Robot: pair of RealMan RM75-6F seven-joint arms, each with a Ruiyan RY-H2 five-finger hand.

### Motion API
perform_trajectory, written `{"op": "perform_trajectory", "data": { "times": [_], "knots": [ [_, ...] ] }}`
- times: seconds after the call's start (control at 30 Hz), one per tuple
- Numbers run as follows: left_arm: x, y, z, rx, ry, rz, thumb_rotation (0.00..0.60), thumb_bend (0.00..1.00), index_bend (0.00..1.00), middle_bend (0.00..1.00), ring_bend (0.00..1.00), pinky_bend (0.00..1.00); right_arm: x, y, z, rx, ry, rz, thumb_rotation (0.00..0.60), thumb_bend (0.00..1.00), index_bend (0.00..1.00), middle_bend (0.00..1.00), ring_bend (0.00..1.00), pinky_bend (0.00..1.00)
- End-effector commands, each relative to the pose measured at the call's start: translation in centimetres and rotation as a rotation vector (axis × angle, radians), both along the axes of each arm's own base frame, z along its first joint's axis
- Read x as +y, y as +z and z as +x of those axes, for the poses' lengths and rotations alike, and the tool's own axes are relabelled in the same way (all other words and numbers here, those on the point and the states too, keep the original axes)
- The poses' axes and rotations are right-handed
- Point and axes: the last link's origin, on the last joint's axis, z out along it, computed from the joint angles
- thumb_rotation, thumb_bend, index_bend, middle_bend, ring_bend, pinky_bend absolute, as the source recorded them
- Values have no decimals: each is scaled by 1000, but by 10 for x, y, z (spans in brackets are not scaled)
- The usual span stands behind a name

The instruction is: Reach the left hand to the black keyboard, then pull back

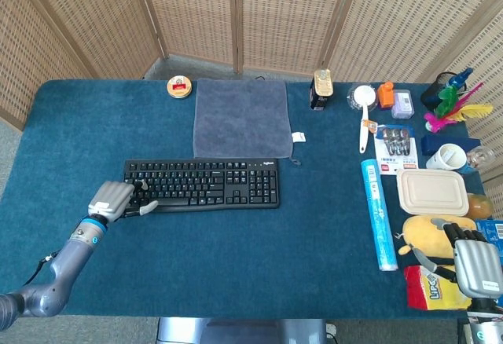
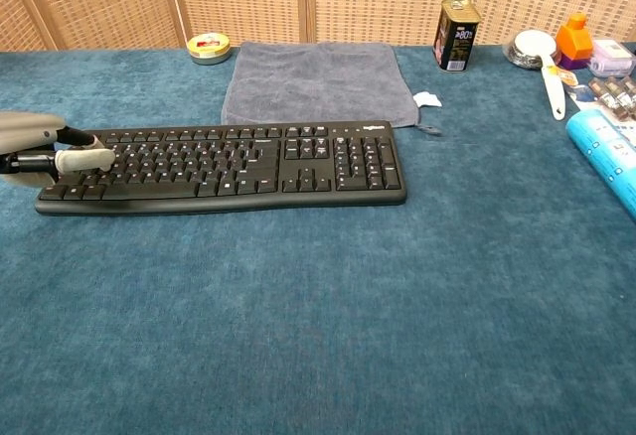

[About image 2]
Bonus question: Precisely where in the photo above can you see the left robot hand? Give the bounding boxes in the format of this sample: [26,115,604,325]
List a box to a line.
[0,111,117,190]

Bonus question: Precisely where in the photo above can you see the black computer keyboard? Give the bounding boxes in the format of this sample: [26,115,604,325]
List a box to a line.
[34,119,408,217]

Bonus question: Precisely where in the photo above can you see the round yellow tin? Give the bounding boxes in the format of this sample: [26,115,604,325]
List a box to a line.
[186,32,233,66]

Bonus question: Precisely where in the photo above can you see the grey terry towel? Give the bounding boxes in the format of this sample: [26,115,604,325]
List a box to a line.
[221,41,443,137]

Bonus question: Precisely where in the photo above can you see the blue table cloth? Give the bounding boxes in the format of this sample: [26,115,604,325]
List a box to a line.
[0,41,636,435]

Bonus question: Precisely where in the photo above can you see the woven bamboo folding screen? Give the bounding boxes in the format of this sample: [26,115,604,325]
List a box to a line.
[0,0,636,52]

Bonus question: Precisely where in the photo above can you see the black and gold can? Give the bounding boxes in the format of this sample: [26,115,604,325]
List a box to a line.
[432,0,483,73]

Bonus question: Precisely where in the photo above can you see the metal scouring pad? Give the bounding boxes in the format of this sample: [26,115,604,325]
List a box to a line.
[502,40,544,69]

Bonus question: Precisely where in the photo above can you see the white plastic scoop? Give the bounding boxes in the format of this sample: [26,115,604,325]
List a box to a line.
[513,29,567,122]

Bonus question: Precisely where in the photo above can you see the orange and purple bottle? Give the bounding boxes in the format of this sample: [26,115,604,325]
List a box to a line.
[555,12,595,71]

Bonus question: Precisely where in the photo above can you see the light blue cylindrical roll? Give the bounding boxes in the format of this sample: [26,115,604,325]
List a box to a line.
[565,108,636,222]

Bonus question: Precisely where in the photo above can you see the pack of small bottles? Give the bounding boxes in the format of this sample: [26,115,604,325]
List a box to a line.
[571,74,636,122]

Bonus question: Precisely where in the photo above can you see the clear plastic box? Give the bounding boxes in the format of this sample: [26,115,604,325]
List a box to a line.
[587,39,636,78]

